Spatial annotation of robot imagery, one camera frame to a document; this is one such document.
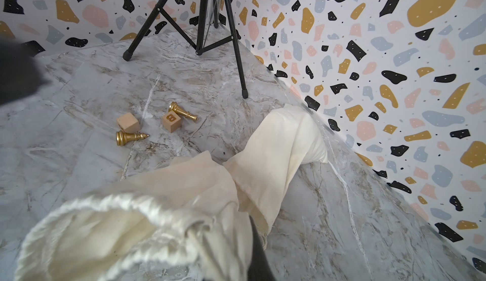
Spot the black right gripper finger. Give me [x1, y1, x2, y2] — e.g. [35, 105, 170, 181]
[248, 217, 276, 281]

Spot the cream drawstring soil bag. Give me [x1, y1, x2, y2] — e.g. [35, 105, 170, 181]
[14, 152, 253, 280]

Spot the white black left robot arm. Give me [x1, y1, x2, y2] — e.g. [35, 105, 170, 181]
[1, 37, 48, 106]

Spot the cream cloth bag far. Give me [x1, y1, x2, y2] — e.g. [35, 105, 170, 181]
[224, 105, 328, 241]

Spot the wooden letter cube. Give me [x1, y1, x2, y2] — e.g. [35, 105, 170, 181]
[162, 110, 182, 133]

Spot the gold chess piece near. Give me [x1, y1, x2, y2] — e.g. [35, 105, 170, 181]
[116, 131, 149, 146]

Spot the plain wooden cube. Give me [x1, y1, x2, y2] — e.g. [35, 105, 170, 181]
[116, 113, 141, 134]

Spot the black music stand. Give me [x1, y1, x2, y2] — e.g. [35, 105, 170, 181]
[122, 0, 249, 99]

